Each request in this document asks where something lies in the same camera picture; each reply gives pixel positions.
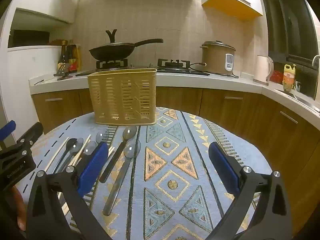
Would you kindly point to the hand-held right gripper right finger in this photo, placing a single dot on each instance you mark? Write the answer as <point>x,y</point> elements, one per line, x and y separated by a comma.
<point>225,170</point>

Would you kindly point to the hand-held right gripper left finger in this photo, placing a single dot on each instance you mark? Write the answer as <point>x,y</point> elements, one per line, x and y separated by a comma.
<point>91,170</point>

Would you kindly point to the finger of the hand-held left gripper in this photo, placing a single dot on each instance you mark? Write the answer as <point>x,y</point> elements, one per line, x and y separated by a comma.
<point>7,130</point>
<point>31,135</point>

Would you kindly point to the small metal spoon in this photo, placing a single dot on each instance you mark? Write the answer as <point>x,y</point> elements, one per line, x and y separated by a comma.
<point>100,136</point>
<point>89,150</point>

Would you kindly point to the long all-metal spoon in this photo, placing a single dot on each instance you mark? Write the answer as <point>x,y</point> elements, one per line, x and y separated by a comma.
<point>125,170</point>

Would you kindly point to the beige plastic utensil basket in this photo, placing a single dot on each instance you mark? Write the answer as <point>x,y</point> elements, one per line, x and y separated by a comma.
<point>122,97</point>

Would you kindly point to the person's left hand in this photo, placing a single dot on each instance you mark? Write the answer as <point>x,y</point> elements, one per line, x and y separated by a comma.
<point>20,212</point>

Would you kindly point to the small black spoon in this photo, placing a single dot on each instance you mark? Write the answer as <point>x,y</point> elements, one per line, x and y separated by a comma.
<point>38,82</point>

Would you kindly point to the blue patterned tablecloth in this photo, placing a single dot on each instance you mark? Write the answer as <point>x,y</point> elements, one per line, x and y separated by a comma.
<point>170,180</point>

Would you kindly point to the wooden kitchen base cabinet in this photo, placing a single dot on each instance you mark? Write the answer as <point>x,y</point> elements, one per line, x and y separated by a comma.
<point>250,110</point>

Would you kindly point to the black slotted spatula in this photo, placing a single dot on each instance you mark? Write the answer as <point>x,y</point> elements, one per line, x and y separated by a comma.
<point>62,71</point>

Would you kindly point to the white refrigerator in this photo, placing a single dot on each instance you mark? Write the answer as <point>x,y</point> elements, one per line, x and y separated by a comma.
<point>30,62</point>

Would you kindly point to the dark soy sauce bottle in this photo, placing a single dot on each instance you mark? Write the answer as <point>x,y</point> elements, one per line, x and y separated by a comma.
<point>62,60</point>

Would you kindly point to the red label sauce bottle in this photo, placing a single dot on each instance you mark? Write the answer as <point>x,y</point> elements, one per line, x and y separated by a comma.
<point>72,60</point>

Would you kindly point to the yellow oil bottle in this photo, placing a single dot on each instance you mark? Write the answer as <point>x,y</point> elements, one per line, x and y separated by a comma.
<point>78,58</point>

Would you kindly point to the cardboard box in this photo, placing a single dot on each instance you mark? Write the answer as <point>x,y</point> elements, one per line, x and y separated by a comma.
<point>56,42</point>

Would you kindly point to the steel sink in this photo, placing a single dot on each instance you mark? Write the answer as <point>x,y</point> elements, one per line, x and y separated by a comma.
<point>300,100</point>

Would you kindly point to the black burner grate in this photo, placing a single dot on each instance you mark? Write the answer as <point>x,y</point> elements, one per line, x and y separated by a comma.
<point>173,63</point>
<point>110,63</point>

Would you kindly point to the pale pink electric kettle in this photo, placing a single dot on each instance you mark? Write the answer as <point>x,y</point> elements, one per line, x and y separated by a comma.
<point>261,70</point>

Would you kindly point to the red basket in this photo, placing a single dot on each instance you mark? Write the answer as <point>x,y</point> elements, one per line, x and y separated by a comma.
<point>277,77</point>

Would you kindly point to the black glass gas stove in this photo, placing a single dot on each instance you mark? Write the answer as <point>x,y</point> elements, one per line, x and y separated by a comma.
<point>175,72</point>

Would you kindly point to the brown rice cooker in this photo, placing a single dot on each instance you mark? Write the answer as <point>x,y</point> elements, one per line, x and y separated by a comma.
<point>215,60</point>

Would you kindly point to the yellow detergent bottle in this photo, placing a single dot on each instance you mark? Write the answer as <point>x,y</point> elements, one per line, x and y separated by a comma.
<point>288,77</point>

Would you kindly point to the black wok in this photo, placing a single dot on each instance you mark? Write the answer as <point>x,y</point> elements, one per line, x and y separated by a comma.
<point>112,52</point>

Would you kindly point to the black wok lid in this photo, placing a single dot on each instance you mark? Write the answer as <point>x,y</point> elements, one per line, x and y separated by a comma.
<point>111,38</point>

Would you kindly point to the metal faucet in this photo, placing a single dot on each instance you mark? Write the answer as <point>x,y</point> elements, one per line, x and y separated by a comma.
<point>316,60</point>

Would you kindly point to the dark window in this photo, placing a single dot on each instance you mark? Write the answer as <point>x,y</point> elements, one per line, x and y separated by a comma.
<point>287,30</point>

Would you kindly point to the white yellow wall cabinet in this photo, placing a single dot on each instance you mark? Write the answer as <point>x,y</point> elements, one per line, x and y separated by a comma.
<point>232,2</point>

